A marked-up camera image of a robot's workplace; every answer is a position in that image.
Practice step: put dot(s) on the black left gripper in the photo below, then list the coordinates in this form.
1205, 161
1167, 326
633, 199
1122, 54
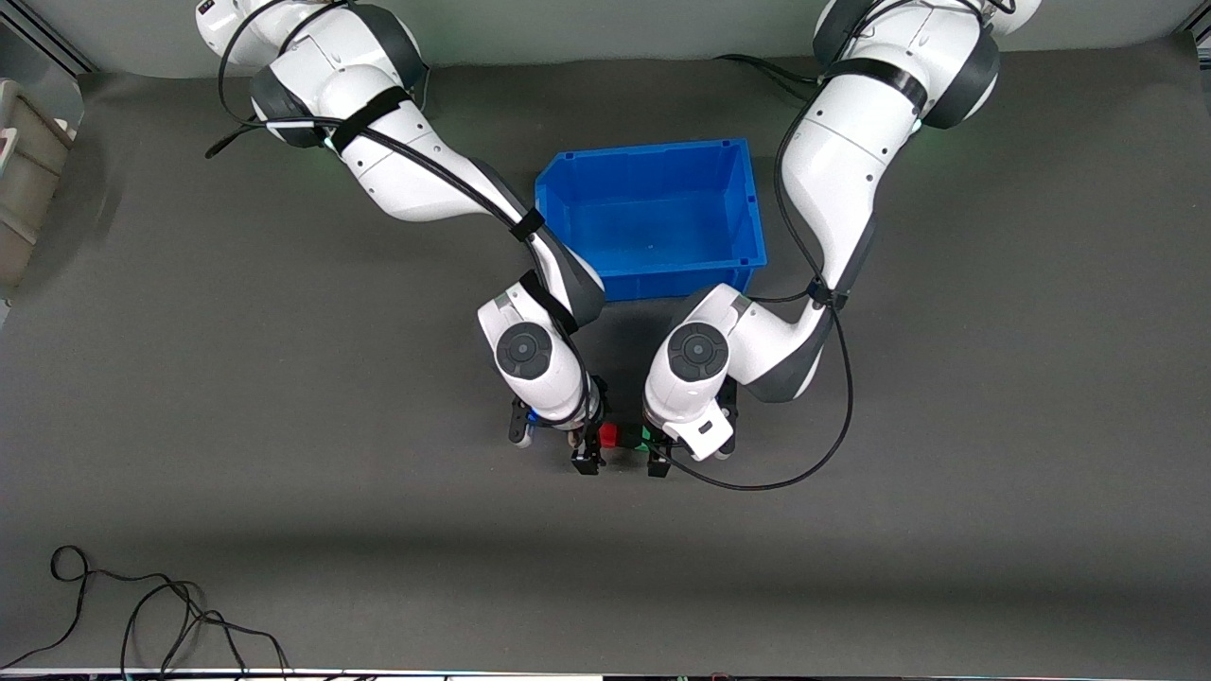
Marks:
658, 461

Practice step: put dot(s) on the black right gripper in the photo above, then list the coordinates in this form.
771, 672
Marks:
587, 455

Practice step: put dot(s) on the red cube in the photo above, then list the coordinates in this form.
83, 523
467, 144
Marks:
607, 435

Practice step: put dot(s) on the black cube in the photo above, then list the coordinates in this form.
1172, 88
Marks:
629, 438

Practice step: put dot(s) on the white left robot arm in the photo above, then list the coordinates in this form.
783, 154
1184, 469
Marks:
851, 142

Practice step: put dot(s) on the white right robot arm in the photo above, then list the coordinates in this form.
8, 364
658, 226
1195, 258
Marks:
416, 170

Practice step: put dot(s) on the blue plastic bin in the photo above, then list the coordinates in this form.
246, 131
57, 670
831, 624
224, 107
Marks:
653, 218

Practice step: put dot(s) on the beige plastic container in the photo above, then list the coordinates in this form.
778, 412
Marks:
28, 170

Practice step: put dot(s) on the metal frame rail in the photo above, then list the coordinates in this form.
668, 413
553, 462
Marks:
1202, 28
47, 43

